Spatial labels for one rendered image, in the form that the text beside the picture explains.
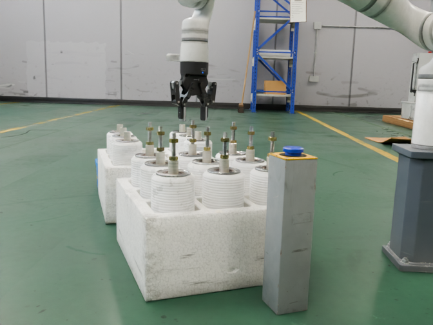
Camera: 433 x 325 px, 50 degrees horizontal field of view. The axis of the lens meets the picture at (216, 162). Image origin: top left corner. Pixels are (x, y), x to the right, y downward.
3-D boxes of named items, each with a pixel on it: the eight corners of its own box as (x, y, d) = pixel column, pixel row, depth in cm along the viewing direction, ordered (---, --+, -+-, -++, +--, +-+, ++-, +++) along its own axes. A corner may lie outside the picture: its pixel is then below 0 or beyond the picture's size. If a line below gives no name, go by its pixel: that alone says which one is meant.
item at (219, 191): (203, 256, 103) (205, 175, 100) (198, 241, 113) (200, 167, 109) (245, 255, 105) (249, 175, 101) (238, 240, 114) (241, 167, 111)
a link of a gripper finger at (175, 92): (173, 80, 121) (176, 102, 123) (167, 81, 120) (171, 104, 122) (178, 80, 119) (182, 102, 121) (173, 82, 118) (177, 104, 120)
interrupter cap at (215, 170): (209, 176, 101) (209, 173, 101) (205, 169, 109) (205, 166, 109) (243, 176, 102) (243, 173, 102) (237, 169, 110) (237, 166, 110)
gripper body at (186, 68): (189, 58, 117) (188, 96, 119) (216, 60, 122) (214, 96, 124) (173, 59, 123) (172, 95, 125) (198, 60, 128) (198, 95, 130)
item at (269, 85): (283, 94, 712) (284, 80, 708) (285, 95, 687) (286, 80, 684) (263, 93, 713) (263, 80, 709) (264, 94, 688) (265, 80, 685)
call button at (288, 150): (296, 155, 94) (297, 145, 93) (307, 158, 90) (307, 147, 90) (278, 156, 92) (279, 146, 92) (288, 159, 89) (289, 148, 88)
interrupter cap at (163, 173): (196, 177, 100) (196, 173, 100) (165, 180, 96) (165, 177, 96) (180, 170, 107) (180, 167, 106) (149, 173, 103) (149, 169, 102)
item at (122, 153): (140, 191, 160) (140, 138, 157) (144, 198, 151) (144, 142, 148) (111, 192, 157) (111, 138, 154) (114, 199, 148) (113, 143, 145)
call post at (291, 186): (290, 295, 101) (299, 153, 96) (308, 310, 95) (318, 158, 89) (261, 300, 99) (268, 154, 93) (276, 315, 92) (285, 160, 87)
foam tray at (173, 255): (243, 228, 145) (245, 171, 142) (310, 279, 110) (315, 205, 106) (116, 240, 132) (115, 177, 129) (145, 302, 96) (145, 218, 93)
